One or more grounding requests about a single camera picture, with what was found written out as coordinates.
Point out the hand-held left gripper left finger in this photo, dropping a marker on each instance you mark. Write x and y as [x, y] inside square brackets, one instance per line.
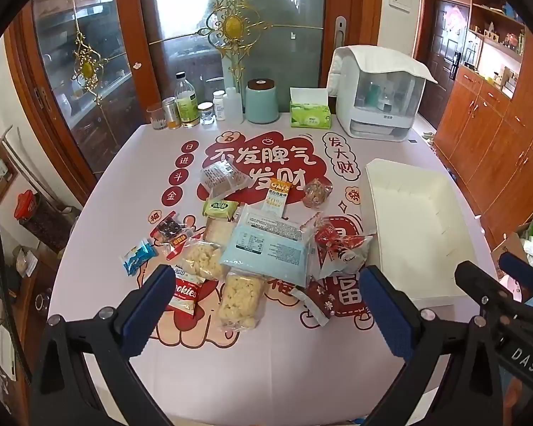
[146, 315]

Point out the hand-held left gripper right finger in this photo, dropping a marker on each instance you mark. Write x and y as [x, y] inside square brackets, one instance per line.
[388, 315]

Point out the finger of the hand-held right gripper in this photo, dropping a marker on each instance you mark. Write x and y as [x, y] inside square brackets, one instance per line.
[519, 270]
[475, 286]

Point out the small blue white packet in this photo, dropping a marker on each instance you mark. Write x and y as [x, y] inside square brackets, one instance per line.
[137, 255]

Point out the dark red floral packet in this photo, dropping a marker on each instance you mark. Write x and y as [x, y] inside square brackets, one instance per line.
[320, 304]

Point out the puffed rice snack packet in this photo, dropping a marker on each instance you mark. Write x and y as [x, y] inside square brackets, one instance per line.
[202, 259]
[242, 304]

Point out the red white bun packet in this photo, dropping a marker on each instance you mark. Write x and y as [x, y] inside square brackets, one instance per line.
[342, 248]

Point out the dark chocolate snack packet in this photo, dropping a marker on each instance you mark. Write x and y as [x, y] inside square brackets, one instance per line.
[168, 228]

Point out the white plastic bin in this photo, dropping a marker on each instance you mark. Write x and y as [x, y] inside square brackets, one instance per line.
[408, 213]

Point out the beige cracker packet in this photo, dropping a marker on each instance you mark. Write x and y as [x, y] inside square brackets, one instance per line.
[215, 230]

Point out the small green snack packet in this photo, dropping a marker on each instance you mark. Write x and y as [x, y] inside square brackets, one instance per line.
[221, 208]

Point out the clear nut candy packet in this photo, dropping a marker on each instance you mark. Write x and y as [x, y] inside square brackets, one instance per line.
[316, 193]

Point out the clear brown cake packet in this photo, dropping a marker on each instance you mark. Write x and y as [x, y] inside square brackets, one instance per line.
[220, 177]

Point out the white orange snack stick packet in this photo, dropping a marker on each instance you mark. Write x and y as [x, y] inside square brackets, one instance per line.
[277, 195]

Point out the cardboard box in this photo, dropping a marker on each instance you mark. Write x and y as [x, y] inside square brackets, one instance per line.
[511, 244]

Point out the pink printed tablecloth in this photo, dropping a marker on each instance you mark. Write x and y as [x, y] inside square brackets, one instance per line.
[257, 364]

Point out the glass jar red lid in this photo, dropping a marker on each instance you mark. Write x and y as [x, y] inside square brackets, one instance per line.
[40, 217]

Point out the white countertop cup cabinet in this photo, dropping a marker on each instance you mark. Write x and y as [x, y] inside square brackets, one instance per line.
[377, 115]

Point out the clear glass cup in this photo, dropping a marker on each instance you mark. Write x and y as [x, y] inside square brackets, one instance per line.
[157, 117]

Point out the small tin can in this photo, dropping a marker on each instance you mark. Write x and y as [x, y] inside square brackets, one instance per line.
[171, 113]

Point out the small glass jar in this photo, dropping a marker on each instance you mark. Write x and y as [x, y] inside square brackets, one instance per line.
[206, 114]

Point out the glass bottle green label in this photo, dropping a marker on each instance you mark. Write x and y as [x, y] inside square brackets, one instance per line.
[186, 104]

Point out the green tissue box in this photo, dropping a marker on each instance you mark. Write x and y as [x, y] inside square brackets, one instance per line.
[311, 113]

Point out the dark wooden entry door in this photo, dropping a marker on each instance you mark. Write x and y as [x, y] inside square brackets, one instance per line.
[444, 62]

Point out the white pill bottle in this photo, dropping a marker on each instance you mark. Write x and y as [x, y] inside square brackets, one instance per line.
[220, 105]

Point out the glass sliding door gold ornament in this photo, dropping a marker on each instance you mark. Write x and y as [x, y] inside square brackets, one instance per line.
[271, 0]
[93, 97]

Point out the white plastic bottle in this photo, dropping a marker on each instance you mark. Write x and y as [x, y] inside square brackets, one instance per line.
[234, 106]

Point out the white cloth cover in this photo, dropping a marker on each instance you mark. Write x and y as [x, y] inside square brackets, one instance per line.
[386, 62]

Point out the teal canister brown lid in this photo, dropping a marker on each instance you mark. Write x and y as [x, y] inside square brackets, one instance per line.
[262, 102]

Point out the wooden wall cabinet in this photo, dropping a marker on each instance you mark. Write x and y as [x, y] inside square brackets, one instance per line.
[493, 142]

